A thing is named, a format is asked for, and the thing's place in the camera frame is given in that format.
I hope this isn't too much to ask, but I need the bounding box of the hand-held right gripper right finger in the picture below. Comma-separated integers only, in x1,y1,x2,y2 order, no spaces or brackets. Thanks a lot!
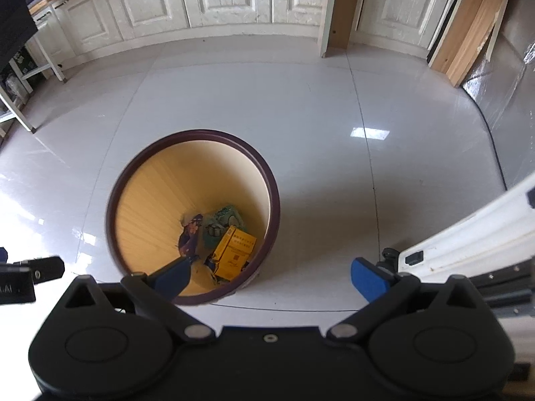
326,258,488,344

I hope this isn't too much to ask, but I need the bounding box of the beige wastebasket with brown rim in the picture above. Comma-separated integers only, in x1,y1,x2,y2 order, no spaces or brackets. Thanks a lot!
106,129,281,306

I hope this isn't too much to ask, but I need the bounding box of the yellow box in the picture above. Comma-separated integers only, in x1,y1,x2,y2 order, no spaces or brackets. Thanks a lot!
211,226,257,282

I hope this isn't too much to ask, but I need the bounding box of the black floor cable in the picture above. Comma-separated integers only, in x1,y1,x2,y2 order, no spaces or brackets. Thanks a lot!
471,92,509,193

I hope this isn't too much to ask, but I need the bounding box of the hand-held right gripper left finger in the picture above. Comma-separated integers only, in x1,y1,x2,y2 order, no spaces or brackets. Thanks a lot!
62,255,216,346

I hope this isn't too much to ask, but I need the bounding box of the silver floor sheet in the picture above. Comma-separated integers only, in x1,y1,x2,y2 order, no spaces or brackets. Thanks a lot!
460,0,535,195

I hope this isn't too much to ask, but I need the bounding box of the green packet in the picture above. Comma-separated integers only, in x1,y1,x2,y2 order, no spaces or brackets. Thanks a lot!
203,205,244,248

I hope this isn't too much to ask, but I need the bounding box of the wooden table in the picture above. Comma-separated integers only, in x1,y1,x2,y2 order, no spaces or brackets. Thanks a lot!
426,0,516,89

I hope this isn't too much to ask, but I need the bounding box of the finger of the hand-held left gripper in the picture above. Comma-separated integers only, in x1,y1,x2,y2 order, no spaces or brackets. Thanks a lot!
12,256,65,285

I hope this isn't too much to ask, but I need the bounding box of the white wheeled appliance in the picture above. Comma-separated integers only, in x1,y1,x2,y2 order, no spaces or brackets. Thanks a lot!
381,171,535,320

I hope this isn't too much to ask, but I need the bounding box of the blue purple snack wrapper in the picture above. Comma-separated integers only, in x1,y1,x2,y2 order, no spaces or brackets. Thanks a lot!
179,214,205,262

